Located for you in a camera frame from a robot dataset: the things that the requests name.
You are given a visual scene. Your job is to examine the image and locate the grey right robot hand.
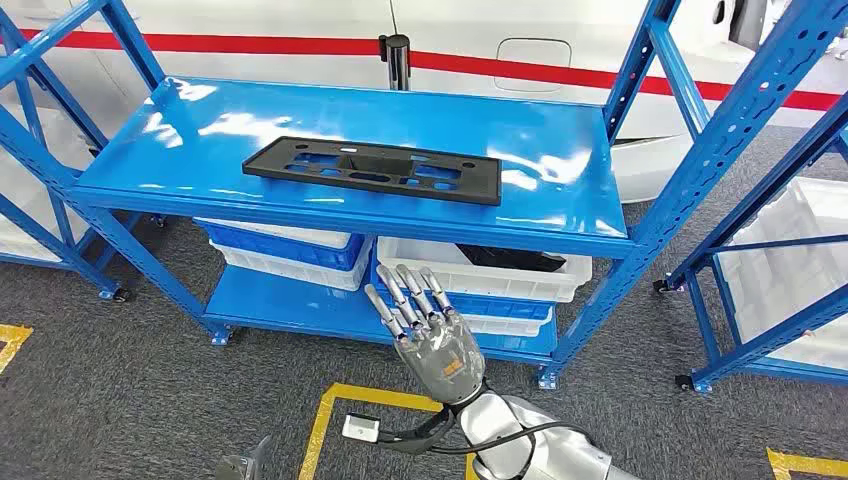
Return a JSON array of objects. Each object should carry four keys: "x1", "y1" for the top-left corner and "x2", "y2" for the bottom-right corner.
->
[{"x1": 362, "y1": 263, "x2": 488, "y2": 407}]

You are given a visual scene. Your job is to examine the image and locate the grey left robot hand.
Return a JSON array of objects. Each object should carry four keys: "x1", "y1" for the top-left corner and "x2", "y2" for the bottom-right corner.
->
[{"x1": 213, "y1": 433, "x2": 273, "y2": 480}]

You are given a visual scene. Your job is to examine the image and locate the black plastic bracket part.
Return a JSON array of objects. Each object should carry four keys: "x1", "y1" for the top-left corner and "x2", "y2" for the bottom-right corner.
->
[{"x1": 241, "y1": 135, "x2": 503, "y2": 207}]

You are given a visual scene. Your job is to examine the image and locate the black plastic trim part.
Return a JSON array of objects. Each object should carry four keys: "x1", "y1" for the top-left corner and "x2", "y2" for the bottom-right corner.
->
[{"x1": 454, "y1": 243, "x2": 568, "y2": 275}]

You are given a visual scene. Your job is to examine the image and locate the yellow floor tape square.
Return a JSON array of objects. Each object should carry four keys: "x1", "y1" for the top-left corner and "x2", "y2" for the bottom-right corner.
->
[
  {"x1": 0, "y1": 324, "x2": 34, "y2": 376},
  {"x1": 767, "y1": 448, "x2": 848, "y2": 480},
  {"x1": 298, "y1": 382, "x2": 480, "y2": 480}
]

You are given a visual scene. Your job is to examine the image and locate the red barrier belt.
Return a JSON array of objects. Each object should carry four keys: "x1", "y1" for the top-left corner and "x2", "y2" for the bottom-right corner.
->
[
  {"x1": 409, "y1": 49, "x2": 844, "y2": 113},
  {"x1": 0, "y1": 27, "x2": 382, "y2": 58}
]

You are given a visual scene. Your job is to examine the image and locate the large white plastic crate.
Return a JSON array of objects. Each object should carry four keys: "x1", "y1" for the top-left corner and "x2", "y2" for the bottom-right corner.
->
[{"x1": 718, "y1": 177, "x2": 848, "y2": 372}]

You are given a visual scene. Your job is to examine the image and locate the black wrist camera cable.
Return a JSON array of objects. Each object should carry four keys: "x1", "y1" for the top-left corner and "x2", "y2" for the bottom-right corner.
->
[{"x1": 376, "y1": 380, "x2": 598, "y2": 480}]

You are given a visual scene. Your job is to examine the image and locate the chrome stanchion post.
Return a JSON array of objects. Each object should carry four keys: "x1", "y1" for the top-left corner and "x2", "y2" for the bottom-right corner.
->
[{"x1": 378, "y1": 33, "x2": 412, "y2": 92}]

